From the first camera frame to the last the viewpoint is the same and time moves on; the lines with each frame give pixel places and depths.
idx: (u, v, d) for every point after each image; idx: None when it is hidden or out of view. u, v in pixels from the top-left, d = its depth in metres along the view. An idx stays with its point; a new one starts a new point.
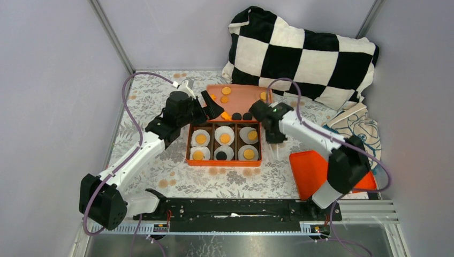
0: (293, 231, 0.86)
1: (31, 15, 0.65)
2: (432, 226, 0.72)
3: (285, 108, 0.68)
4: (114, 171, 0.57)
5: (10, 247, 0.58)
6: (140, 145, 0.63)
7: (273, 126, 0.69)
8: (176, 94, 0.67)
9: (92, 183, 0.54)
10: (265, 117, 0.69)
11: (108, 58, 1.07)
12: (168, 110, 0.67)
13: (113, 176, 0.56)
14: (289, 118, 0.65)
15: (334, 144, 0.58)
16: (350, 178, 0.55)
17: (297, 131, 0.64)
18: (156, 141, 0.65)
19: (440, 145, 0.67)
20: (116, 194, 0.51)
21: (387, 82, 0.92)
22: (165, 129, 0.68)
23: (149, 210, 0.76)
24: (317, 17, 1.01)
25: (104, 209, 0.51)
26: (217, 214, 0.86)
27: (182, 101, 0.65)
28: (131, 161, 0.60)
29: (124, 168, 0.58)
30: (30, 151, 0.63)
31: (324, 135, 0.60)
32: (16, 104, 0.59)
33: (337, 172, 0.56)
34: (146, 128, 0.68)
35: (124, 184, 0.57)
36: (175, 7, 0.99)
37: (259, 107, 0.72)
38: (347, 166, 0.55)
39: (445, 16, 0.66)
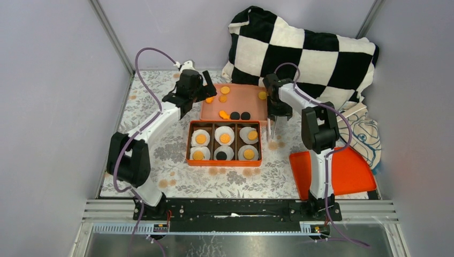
0: (294, 231, 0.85)
1: (31, 14, 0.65)
2: (432, 226, 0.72)
3: (287, 80, 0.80)
4: (141, 129, 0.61)
5: (10, 248, 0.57)
6: (160, 111, 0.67)
7: (275, 93, 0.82)
8: (188, 70, 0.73)
9: (122, 140, 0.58)
10: (270, 84, 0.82)
11: (107, 58, 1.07)
12: (182, 83, 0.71)
13: (140, 134, 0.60)
14: (287, 87, 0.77)
15: (310, 105, 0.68)
16: (315, 133, 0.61)
17: (289, 97, 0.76)
18: (174, 108, 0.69)
19: (441, 144, 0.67)
20: (144, 148, 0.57)
21: (387, 82, 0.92)
22: (180, 99, 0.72)
23: (151, 204, 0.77)
24: (317, 17, 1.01)
25: (134, 162, 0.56)
26: (217, 214, 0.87)
27: (194, 76, 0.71)
28: (154, 123, 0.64)
29: (149, 128, 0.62)
30: (29, 151, 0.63)
31: (305, 98, 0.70)
32: (15, 104, 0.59)
33: (304, 126, 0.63)
34: (164, 98, 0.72)
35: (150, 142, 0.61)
36: (175, 7, 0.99)
37: (270, 76, 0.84)
38: (314, 122, 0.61)
39: (446, 15, 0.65)
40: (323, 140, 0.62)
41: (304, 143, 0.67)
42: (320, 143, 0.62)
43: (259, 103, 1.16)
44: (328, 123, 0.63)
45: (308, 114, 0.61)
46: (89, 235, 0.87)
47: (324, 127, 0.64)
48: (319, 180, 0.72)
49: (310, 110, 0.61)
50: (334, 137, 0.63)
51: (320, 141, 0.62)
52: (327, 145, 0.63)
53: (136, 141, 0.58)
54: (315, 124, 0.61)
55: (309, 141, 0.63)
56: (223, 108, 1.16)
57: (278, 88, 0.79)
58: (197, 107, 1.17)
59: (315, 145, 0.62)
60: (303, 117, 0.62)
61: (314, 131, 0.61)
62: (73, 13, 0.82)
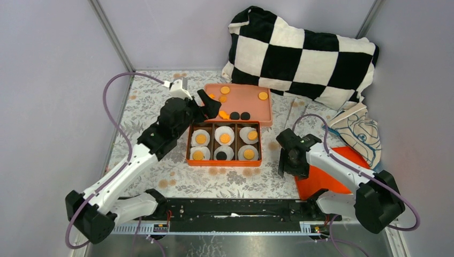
0: (294, 231, 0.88)
1: (31, 14, 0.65)
2: (433, 226, 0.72)
3: (312, 140, 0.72)
4: (98, 189, 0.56)
5: (9, 247, 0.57)
6: (128, 161, 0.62)
7: (300, 156, 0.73)
8: (171, 102, 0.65)
9: (76, 201, 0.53)
10: (292, 147, 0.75)
11: (107, 59, 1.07)
12: (163, 119, 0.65)
13: (96, 196, 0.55)
14: (316, 149, 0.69)
15: (362, 179, 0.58)
16: (380, 214, 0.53)
17: (324, 163, 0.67)
18: (145, 156, 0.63)
19: (442, 144, 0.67)
20: (97, 216, 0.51)
21: (387, 82, 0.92)
22: (159, 140, 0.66)
23: (148, 213, 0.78)
24: (317, 17, 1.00)
25: (88, 228, 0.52)
26: (217, 214, 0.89)
27: (178, 111, 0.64)
28: (116, 179, 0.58)
29: (108, 188, 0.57)
30: (30, 150, 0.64)
31: (353, 169, 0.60)
32: (15, 103, 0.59)
33: (364, 208, 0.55)
34: (138, 139, 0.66)
35: (107, 203, 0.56)
36: (175, 7, 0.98)
37: (286, 135, 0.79)
38: (376, 203, 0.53)
39: (446, 15, 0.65)
40: (390, 219, 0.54)
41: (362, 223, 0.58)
42: (387, 223, 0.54)
43: (259, 103, 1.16)
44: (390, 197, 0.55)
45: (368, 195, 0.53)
46: None
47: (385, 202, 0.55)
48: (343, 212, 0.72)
49: (369, 189, 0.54)
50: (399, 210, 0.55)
51: (386, 221, 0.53)
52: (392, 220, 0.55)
53: (89, 207, 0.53)
54: (376, 205, 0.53)
55: (374, 223, 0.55)
56: (224, 107, 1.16)
57: (304, 151, 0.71)
58: None
59: (381, 226, 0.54)
60: (362, 199, 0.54)
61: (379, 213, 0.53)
62: (73, 13, 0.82)
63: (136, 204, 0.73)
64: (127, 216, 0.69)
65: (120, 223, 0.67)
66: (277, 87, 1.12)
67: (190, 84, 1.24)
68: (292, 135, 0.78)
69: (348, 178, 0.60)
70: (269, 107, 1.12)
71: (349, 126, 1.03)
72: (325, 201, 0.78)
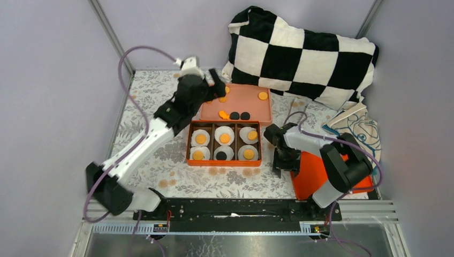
0: (294, 231, 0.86)
1: (31, 14, 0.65)
2: (433, 226, 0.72)
3: (289, 125, 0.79)
4: (116, 161, 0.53)
5: (10, 247, 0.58)
6: (146, 135, 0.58)
7: (281, 142, 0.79)
8: (189, 77, 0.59)
9: (96, 172, 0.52)
10: (274, 134, 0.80)
11: (107, 59, 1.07)
12: (180, 94, 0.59)
13: (115, 167, 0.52)
14: (292, 131, 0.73)
15: (326, 141, 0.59)
16: (346, 172, 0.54)
17: (299, 140, 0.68)
18: (163, 129, 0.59)
19: (442, 144, 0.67)
20: (116, 187, 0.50)
21: (387, 82, 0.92)
22: (176, 114, 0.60)
23: (149, 210, 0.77)
24: (317, 17, 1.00)
25: (107, 198, 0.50)
26: (217, 214, 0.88)
27: (196, 86, 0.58)
28: (134, 152, 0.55)
29: (128, 159, 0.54)
30: (30, 150, 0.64)
31: (318, 135, 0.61)
32: (15, 103, 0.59)
33: (330, 167, 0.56)
34: (153, 114, 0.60)
35: (127, 175, 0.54)
36: (175, 7, 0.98)
37: (269, 128, 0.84)
38: (340, 160, 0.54)
39: (446, 15, 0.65)
40: (356, 178, 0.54)
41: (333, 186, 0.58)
42: (354, 182, 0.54)
43: (259, 103, 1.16)
44: (355, 158, 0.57)
45: (330, 152, 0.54)
46: (89, 235, 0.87)
47: (352, 162, 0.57)
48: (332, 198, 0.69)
49: (331, 148, 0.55)
50: (367, 171, 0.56)
51: (353, 179, 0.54)
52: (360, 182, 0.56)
53: (108, 178, 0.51)
54: (340, 162, 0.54)
55: (341, 182, 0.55)
56: (224, 107, 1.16)
57: (282, 135, 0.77)
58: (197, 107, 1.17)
59: (350, 185, 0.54)
60: (326, 157, 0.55)
61: (343, 171, 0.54)
62: (73, 13, 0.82)
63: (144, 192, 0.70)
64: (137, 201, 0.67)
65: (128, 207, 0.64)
66: (277, 87, 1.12)
67: None
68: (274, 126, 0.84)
69: (315, 143, 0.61)
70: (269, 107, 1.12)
71: (349, 126, 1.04)
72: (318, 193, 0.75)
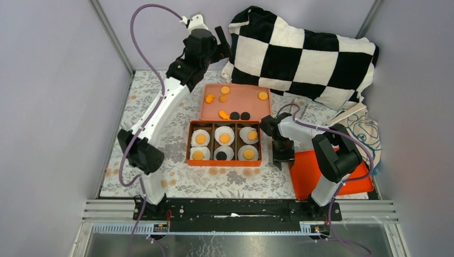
0: (294, 231, 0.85)
1: (31, 14, 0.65)
2: (433, 226, 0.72)
3: (284, 115, 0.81)
4: (143, 125, 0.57)
5: (10, 247, 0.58)
6: (164, 96, 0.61)
7: (275, 131, 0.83)
8: (197, 32, 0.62)
9: (127, 136, 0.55)
10: (268, 123, 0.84)
11: (107, 59, 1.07)
12: (191, 48, 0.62)
13: (143, 130, 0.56)
14: (286, 120, 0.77)
15: (319, 131, 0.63)
16: (335, 162, 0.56)
17: (293, 129, 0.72)
18: (179, 87, 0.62)
19: (442, 144, 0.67)
20: (149, 146, 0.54)
21: (387, 82, 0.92)
22: (188, 69, 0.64)
23: (153, 202, 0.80)
24: (317, 17, 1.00)
25: (142, 158, 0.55)
26: (217, 214, 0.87)
27: (206, 39, 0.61)
28: (157, 114, 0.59)
29: (153, 121, 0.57)
30: (29, 150, 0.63)
31: (311, 126, 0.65)
32: (15, 103, 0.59)
33: (320, 156, 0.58)
34: (167, 73, 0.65)
35: (156, 135, 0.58)
36: (175, 7, 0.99)
37: (265, 119, 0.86)
38: (330, 151, 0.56)
39: (446, 15, 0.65)
40: (346, 166, 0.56)
41: (324, 173, 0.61)
42: (343, 171, 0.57)
43: (259, 103, 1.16)
44: (346, 147, 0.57)
45: (320, 142, 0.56)
46: (89, 235, 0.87)
47: (342, 152, 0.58)
48: (327, 193, 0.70)
49: (322, 137, 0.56)
50: (357, 160, 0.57)
51: (342, 169, 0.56)
52: (350, 170, 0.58)
53: (140, 140, 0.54)
54: (330, 152, 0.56)
55: (331, 171, 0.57)
56: (224, 107, 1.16)
57: (277, 125, 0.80)
58: (197, 107, 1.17)
59: (339, 174, 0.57)
60: (317, 147, 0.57)
61: (333, 160, 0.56)
62: (73, 13, 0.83)
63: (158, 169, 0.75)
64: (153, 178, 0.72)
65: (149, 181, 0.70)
66: (277, 87, 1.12)
67: None
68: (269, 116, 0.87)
69: (309, 133, 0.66)
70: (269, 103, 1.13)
71: (349, 126, 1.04)
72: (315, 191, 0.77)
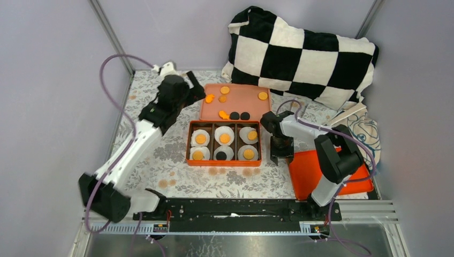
0: (294, 231, 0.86)
1: (31, 15, 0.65)
2: (433, 226, 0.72)
3: (286, 113, 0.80)
4: (110, 167, 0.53)
5: (10, 247, 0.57)
6: (134, 137, 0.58)
7: (277, 130, 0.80)
8: (171, 77, 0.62)
9: (90, 182, 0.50)
10: (270, 121, 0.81)
11: (107, 59, 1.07)
12: (164, 92, 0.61)
13: (109, 174, 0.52)
14: (287, 119, 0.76)
15: (321, 132, 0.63)
16: (338, 163, 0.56)
17: (294, 128, 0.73)
18: (150, 130, 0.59)
19: (442, 144, 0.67)
20: (114, 192, 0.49)
21: (387, 82, 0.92)
22: (161, 113, 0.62)
23: (149, 210, 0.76)
24: (317, 17, 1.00)
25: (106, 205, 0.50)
26: (217, 214, 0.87)
27: (178, 84, 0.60)
28: (126, 156, 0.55)
29: (120, 164, 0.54)
30: (29, 150, 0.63)
31: (313, 126, 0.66)
32: (15, 103, 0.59)
33: (323, 158, 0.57)
34: (140, 116, 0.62)
35: (122, 180, 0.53)
36: (175, 7, 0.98)
37: (266, 115, 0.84)
38: (332, 151, 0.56)
39: (445, 15, 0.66)
40: (346, 167, 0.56)
41: (324, 174, 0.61)
42: (343, 173, 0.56)
43: (259, 103, 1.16)
44: (348, 149, 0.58)
45: (323, 143, 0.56)
46: (88, 235, 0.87)
47: (345, 153, 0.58)
48: (328, 194, 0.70)
49: (325, 138, 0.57)
50: (357, 163, 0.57)
51: (345, 170, 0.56)
52: (351, 173, 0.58)
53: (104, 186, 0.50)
54: (333, 153, 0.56)
55: (331, 172, 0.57)
56: (224, 107, 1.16)
57: (279, 123, 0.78)
58: (197, 107, 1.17)
59: (340, 175, 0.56)
60: (319, 148, 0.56)
61: (334, 161, 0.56)
62: (73, 13, 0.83)
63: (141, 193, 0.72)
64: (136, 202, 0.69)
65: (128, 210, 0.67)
66: (277, 87, 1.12)
67: None
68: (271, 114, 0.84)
69: (310, 133, 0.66)
70: (269, 101, 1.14)
71: (349, 126, 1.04)
72: (316, 190, 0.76)
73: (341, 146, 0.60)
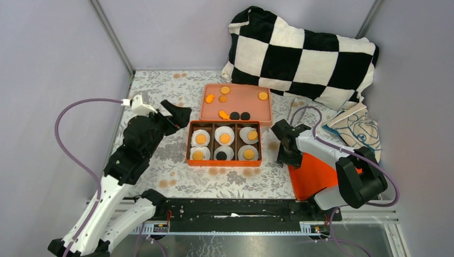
0: (294, 231, 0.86)
1: (31, 15, 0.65)
2: (433, 227, 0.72)
3: (303, 128, 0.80)
4: (76, 234, 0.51)
5: (10, 247, 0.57)
6: (99, 199, 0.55)
7: (291, 144, 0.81)
8: (135, 125, 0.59)
9: (58, 251, 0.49)
10: (285, 135, 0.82)
11: (107, 59, 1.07)
12: (129, 143, 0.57)
13: (75, 242, 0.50)
14: (304, 136, 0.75)
15: (342, 153, 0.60)
16: (360, 190, 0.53)
17: (312, 146, 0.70)
18: (116, 188, 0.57)
19: (442, 145, 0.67)
20: None
21: (387, 82, 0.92)
22: (129, 164, 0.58)
23: (149, 216, 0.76)
24: (317, 17, 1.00)
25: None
26: (217, 214, 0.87)
27: (143, 131, 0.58)
28: (93, 219, 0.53)
29: (87, 229, 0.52)
30: (30, 149, 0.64)
31: (334, 146, 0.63)
32: (15, 102, 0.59)
33: (343, 182, 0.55)
34: (105, 170, 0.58)
35: (91, 246, 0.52)
36: (175, 7, 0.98)
37: (280, 126, 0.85)
38: (354, 177, 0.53)
39: (446, 15, 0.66)
40: (368, 193, 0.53)
41: (344, 198, 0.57)
42: (366, 198, 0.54)
43: (259, 103, 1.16)
44: (370, 174, 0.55)
45: (346, 167, 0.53)
46: None
47: (367, 178, 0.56)
48: (335, 203, 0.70)
49: (347, 161, 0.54)
50: (380, 188, 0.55)
51: (366, 197, 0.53)
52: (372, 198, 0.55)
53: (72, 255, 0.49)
54: (355, 179, 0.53)
55: (352, 197, 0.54)
56: (224, 107, 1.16)
57: (294, 137, 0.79)
58: (197, 107, 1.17)
59: (362, 202, 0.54)
60: (341, 171, 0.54)
61: (357, 187, 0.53)
62: (73, 13, 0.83)
63: (129, 220, 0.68)
64: (123, 233, 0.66)
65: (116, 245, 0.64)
66: (277, 87, 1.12)
67: (190, 83, 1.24)
68: (285, 125, 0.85)
69: (330, 153, 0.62)
70: (269, 101, 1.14)
71: (349, 126, 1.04)
72: (320, 194, 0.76)
73: (363, 168, 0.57)
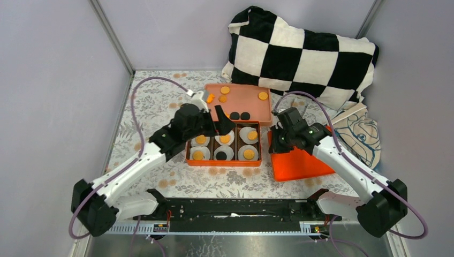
0: (294, 231, 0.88)
1: (31, 14, 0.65)
2: (433, 226, 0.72)
3: (323, 131, 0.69)
4: (107, 181, 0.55)
5: (9, 247, 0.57)
6: (139, 157, 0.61)
7: (304, 146, 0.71)
8: (187, 107, 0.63)
9: (85, 189, 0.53)
10: (299, 135, 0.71)
11: (107, 58, 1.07)
12: (177, 122, 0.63)
13: (104, 187, 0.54)
14: (327, 145, 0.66)
15: (375, 186, 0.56)
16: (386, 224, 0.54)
17: (332, 160, 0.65)
18: (156, 154, 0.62)
19: (443, 145, 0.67)
20: (103, 208, 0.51)
21: (387, 82, 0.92)
22: (171, 141, 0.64)
23: (146, 212, 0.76)
24: (317, 17, 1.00)
25: (91, 218, 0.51)
26: (217, 214, 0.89)
27: (191, 116, 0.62)
28: (126, 173, 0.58)
29: (118, 180, 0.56)
30: (29, 150, 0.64)
31: (368, 175, 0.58)
32: (14, 103, 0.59)
33: (372, 217, 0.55)
34: (150, 137, 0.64)
35: (113, 197, 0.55)
36: (176, 7, 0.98)
37: (292, 118, 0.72)
38: (385, 214, 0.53)
39: (445, 15, 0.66)
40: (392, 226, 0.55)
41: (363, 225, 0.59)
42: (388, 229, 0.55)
43: (259, 103, 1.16)
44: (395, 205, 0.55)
45: (379, 206, 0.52)
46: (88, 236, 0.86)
47: None
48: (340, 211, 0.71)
49: (381, 201, 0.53)
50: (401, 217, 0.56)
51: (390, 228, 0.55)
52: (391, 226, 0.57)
53: (96, 197, 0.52)
54: (385, 216, 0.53)
55: (375, 229, 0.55)
56: (224, 107, 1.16)
57: (309, 141, 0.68)
58: None
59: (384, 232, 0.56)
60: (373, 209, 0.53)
61: (385, 224, 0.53)
62: (73, 12, 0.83)
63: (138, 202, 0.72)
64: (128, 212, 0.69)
65: (121, 218, 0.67)
66: (277, 87, 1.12)
67: (190, 83, 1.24)
68: (297, 119, 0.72)
69: (361, 183, 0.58)
70: (270, 99, 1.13)
71: (349, 126, 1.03)
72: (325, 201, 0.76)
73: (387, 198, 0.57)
